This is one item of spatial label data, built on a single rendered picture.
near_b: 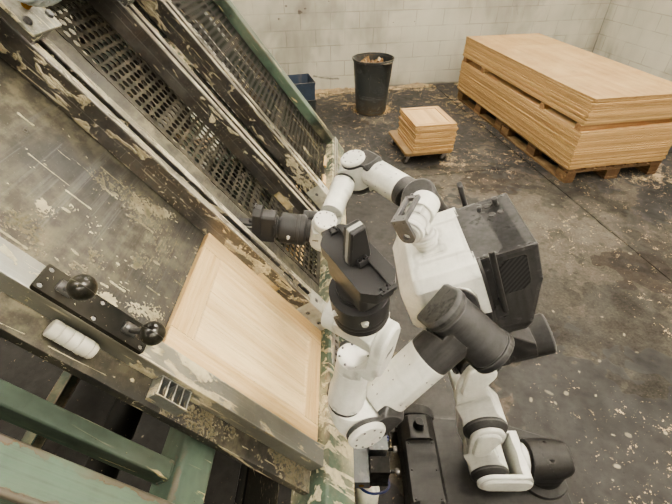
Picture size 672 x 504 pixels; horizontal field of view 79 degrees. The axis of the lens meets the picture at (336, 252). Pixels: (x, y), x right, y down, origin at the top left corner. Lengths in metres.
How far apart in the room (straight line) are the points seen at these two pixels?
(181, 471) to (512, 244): 0.78
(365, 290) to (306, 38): 5.83
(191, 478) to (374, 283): 0.56
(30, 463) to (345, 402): 0.46
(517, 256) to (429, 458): 1.20
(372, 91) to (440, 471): 4.39
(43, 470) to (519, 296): 0.88
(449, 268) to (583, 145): 3.54
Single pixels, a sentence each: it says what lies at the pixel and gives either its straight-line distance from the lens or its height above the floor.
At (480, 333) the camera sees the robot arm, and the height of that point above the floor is 1.34.
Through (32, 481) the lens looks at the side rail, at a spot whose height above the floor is 1.39.
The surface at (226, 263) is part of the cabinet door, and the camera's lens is 1.11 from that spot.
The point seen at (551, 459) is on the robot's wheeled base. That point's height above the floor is 0.35.
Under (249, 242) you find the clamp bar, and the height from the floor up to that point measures 1.24.
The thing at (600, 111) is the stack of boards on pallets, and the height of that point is 0.68.
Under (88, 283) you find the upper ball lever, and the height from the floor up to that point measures 1.53.
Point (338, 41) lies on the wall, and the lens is 6.31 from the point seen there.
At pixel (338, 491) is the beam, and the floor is 0.87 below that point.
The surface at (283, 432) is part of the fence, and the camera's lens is 1.01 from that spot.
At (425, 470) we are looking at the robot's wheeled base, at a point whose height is 0.19.
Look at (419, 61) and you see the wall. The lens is 6.71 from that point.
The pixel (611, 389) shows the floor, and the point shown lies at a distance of 2.70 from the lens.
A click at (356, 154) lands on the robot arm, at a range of 1.30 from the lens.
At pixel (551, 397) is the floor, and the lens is 2.51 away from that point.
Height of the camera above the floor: 1.92
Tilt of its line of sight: 39 degrees down
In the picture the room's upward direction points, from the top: straight up
